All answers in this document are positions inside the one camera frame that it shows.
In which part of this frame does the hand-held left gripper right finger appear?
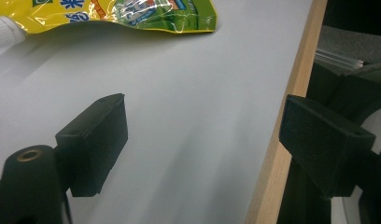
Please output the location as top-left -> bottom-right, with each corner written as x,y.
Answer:
278,94 -> 376,199

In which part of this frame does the yellow green spouted refill pouch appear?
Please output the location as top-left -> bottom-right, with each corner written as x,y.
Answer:
0,0 -> 219,49

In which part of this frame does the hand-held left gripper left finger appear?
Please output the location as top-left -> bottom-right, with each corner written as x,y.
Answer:
54,92 -> 129,198

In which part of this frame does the bundle of white rods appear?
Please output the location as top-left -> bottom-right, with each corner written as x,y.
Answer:
314,48 -> 365,72

